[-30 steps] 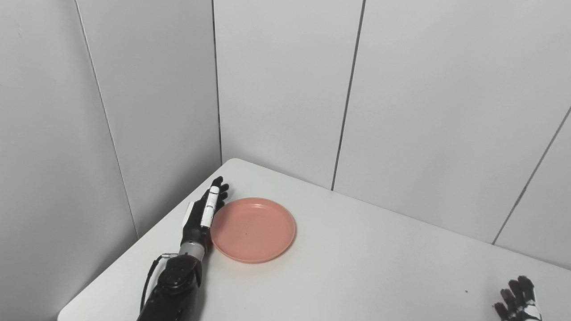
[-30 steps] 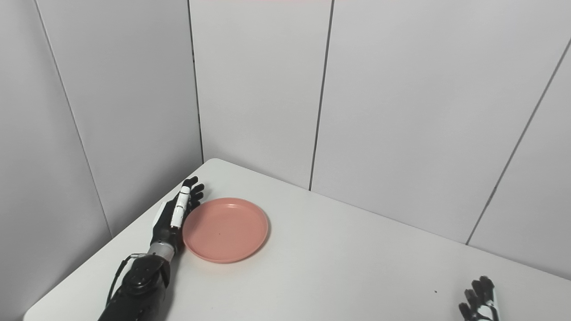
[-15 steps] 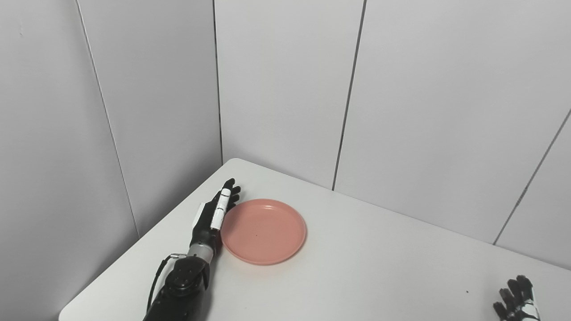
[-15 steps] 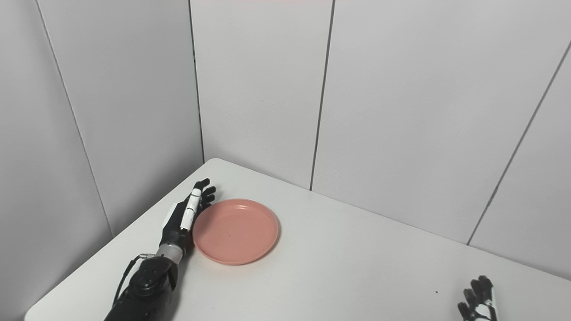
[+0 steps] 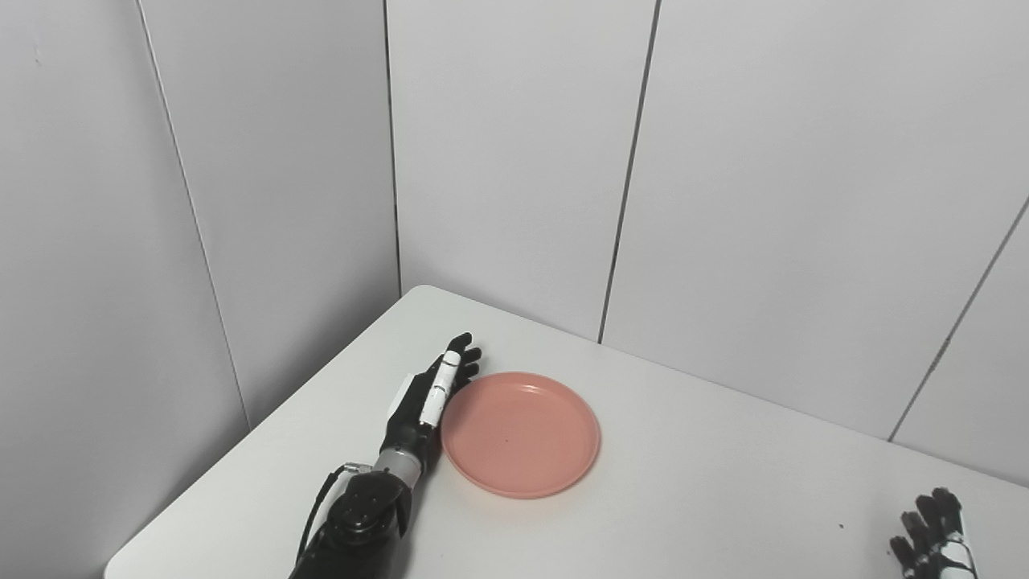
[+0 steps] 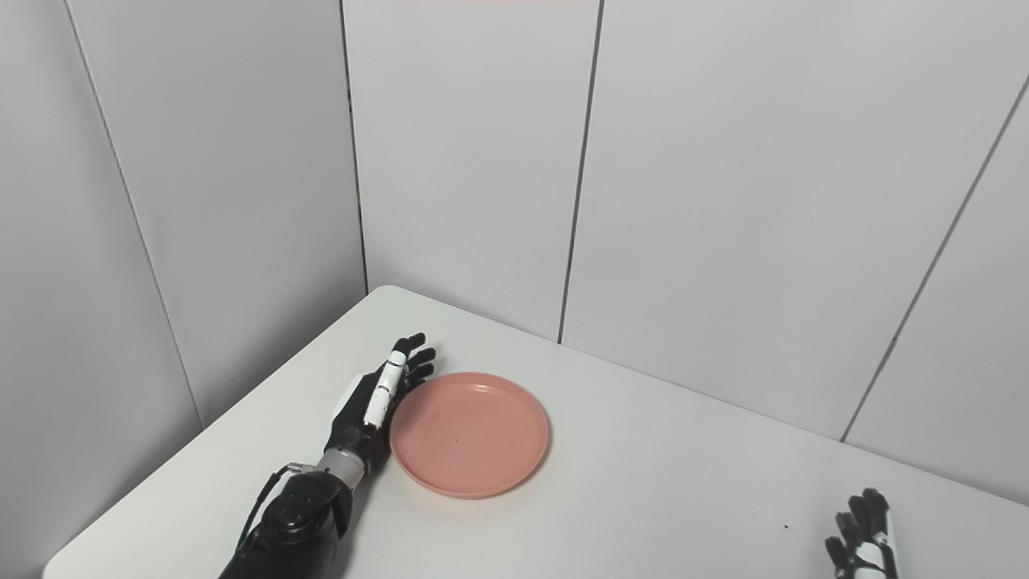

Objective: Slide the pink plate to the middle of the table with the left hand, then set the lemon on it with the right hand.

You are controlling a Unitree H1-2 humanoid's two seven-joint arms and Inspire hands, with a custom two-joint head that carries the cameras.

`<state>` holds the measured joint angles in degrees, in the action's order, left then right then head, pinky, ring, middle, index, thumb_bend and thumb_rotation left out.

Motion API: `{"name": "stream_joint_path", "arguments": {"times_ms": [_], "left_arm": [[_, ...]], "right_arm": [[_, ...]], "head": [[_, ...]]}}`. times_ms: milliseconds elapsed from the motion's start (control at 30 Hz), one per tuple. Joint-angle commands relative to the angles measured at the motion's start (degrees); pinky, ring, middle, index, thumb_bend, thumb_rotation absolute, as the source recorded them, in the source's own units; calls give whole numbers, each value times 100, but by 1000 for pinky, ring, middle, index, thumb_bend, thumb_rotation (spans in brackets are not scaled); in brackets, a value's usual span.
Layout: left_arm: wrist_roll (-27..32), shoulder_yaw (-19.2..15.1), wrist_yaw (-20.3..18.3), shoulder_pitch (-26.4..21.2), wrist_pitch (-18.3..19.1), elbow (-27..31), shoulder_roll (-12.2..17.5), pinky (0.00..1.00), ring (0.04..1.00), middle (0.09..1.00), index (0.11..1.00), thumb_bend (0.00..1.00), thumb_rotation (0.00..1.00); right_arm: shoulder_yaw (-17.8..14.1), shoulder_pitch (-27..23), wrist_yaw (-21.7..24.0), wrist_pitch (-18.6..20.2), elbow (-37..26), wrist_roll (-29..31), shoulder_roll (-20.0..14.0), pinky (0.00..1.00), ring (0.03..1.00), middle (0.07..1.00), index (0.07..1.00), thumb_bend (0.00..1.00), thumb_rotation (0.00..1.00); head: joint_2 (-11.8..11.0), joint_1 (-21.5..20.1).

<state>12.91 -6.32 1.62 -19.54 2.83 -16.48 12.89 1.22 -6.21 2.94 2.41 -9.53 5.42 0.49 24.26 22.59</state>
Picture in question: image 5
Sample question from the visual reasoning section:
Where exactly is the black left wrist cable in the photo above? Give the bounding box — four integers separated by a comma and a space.
295, 462, 372, 565

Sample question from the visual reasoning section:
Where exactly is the pink round plate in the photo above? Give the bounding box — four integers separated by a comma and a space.
440, 371, 602, 500

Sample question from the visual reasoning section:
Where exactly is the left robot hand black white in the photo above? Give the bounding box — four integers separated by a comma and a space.
379, 332, 482, 473

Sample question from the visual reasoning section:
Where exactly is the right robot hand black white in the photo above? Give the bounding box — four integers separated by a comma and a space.
889, 487, 982, 579

